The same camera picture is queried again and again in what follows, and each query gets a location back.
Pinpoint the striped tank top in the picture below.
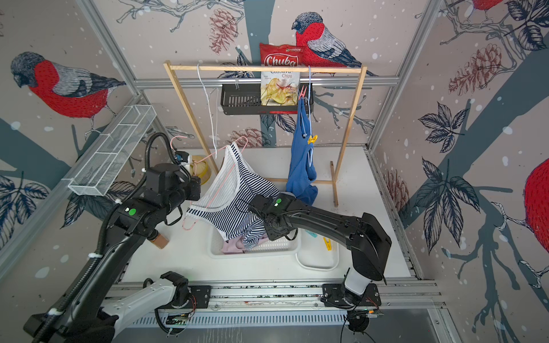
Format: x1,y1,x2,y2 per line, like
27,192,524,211
186,143,280,250

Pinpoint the pink tank top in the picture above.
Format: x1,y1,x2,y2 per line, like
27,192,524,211
222,237,249,254

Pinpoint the yellow clothespin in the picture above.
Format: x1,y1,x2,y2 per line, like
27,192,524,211
307,135,318,144
323,237,333,251

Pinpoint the white wire hanger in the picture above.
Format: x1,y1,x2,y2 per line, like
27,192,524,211
197,62,218,157

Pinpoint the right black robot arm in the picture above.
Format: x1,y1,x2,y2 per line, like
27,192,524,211
248,193,392,295

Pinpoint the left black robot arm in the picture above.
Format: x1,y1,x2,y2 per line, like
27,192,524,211
24,133,201,342

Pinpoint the blue tank top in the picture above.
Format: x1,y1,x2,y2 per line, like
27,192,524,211
285,100,318,206

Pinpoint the white perforated basket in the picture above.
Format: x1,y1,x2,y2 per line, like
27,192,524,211
203,220,301,259

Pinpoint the yellow steamer with buns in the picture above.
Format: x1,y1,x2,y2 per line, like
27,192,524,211
190,155,212,185

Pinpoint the white plastic tray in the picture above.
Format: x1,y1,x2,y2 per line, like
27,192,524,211
296,230,340,272

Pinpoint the brown box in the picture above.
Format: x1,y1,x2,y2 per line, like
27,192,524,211
147,230,170,250

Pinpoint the wooden clothes rack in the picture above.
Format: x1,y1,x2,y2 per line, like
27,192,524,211
164,60,367,207

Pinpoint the yellow clothespin on blue top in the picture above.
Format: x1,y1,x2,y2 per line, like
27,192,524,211
307,135,318,144

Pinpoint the red chips bag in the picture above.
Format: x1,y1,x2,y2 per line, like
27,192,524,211
260,43,304,114

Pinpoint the red clothespin on blue top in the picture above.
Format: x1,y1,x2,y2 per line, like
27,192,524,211
298,85,308,100

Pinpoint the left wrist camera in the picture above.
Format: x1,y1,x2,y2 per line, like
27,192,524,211
174,150,192,168

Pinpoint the white wire mesh shelf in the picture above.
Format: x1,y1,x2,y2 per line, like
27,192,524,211
69,104,157,196

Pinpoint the black wall basket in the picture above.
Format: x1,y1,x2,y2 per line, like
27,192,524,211
220,84,314,115

